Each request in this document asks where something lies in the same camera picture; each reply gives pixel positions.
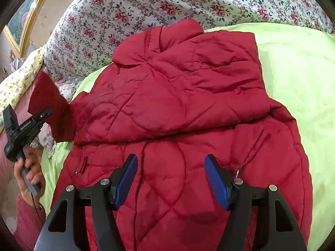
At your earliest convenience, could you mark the red quilted puffer jacket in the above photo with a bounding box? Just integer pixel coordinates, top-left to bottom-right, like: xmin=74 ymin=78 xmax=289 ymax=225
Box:
xmin=28 ymin=19 xmax=312 ymax=250

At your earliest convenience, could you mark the person's left hand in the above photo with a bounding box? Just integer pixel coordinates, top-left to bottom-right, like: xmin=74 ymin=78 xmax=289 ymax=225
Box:
xmin=14 ymin=146 xmax=45 ymax=209

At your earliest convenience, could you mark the yellow floral pillow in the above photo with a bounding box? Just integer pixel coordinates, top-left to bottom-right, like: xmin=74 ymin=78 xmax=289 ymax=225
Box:
xmin=0 ymin=47 xmax=44 ymax=132

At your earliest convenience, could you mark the pink blanket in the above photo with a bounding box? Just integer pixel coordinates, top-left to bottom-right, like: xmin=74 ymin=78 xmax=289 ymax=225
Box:
xmin=1 ymin=85 xmax=33 ymax=219

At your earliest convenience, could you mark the red fuzzy left sleeve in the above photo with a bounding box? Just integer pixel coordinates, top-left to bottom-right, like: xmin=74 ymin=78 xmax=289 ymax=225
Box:
xmin=14 ymin=194 xmax=46 ymax=250

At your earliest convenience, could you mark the gold framed landscape painting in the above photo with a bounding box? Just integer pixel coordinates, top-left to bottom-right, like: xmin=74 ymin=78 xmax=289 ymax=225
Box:
xmin=3 ymin=0 xmax=45 ymax=58

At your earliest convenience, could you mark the red rose floral quilt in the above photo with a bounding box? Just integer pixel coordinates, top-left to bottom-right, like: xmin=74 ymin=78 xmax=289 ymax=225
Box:
xmin=44 ymin=0 xmax=334 ymax=100

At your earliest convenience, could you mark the lime green bed sheet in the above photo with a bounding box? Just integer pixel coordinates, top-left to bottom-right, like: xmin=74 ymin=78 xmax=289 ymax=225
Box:
xmin=39 ymin=22 xmax=335 ymax=251

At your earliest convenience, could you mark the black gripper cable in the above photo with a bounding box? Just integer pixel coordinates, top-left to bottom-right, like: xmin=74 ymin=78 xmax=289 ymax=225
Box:
xmin=31 ymin=191 xmax=47 ymax=225

